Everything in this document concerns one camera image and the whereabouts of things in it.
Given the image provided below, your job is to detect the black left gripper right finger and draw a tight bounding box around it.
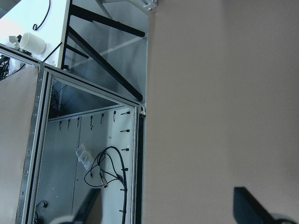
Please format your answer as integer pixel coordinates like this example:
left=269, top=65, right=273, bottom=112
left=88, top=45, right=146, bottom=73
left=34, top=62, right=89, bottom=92
left=233, top=187, right=277, bottom=224

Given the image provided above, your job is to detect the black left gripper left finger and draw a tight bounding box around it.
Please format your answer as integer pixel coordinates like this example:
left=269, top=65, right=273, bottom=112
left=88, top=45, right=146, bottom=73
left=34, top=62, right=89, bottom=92
left=71, top=189, right=101, bottom=224

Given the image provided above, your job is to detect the white cylindrical cup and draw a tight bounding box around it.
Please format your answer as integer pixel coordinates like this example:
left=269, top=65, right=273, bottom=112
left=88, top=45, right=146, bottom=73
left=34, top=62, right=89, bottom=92
left=20, top=32, right=46, bottom=55

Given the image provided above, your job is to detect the black coiled cable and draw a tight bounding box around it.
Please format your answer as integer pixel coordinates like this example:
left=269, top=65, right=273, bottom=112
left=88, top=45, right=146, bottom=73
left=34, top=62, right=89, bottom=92
left=84, top=146, right=128, bottom=224

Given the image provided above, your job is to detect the aluminium frame cabinet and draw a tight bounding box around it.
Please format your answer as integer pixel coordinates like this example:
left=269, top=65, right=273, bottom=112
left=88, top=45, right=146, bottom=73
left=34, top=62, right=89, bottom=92
left=0, top=45, right=143, bottom=224

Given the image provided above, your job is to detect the black metal table frame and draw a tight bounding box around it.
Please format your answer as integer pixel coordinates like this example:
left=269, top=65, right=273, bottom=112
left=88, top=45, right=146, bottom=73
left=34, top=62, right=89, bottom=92
left=65, top=0, right=149, bottom=103

